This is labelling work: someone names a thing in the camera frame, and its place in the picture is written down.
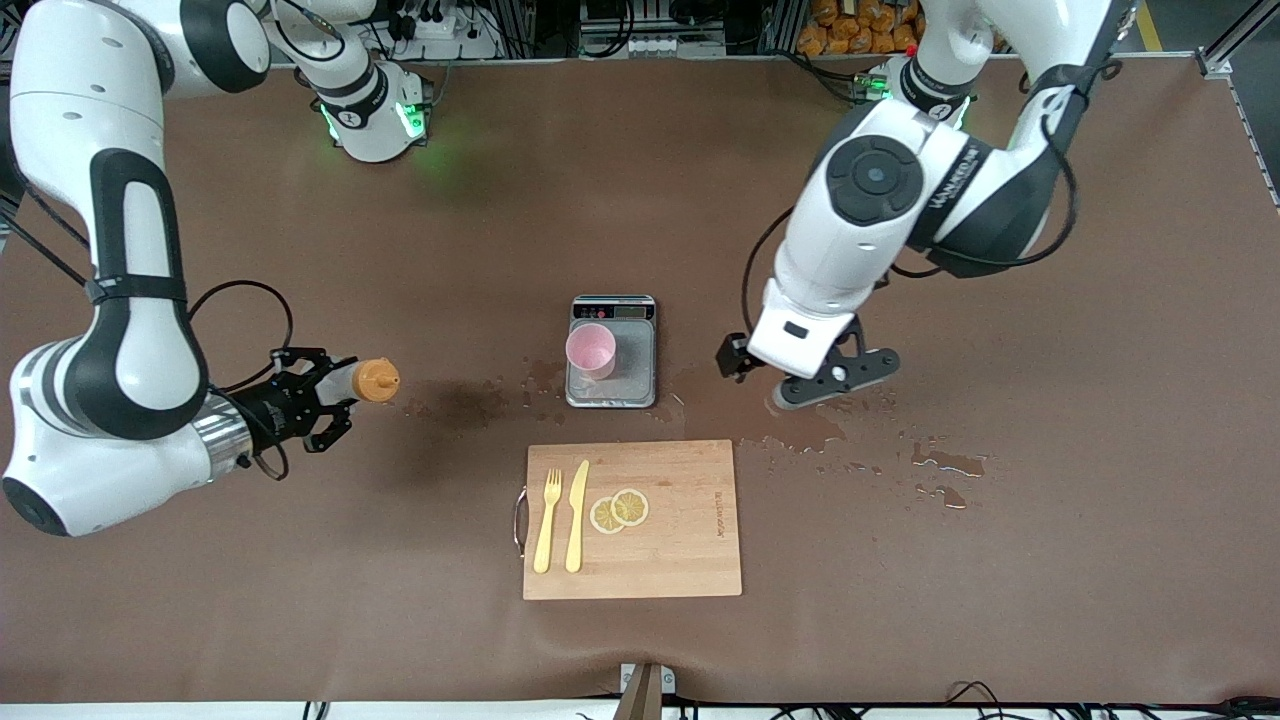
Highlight clear sauce bottle orange cap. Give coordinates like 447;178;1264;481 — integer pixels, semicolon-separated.
318;358;401;404

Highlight pink plastic cup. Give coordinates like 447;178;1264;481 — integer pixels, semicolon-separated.
565;322;618;381

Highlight silver digital kitchen scale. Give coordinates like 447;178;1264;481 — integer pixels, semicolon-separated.
565;294;658;409

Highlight wooden cutting board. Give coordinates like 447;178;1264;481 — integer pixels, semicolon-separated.
513;439;744;601

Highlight yellow plastic knife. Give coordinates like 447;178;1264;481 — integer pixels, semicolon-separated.
565;459;591;574

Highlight yellow plastic fork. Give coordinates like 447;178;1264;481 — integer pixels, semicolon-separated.
533;468;563;575

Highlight metal table clamp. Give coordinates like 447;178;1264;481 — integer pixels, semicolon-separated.
618;662;677;720

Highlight orange snack bags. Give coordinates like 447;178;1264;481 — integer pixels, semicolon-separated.
797;0;926;57

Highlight white power strip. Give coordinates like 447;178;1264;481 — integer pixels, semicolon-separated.
395;0;506;61

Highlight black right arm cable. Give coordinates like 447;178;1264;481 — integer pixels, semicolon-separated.
188;280;295;481

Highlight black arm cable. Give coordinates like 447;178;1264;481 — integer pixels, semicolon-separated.
188;280;295;481
740;55;1123;339

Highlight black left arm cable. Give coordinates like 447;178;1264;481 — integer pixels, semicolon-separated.
740;55;1123;339

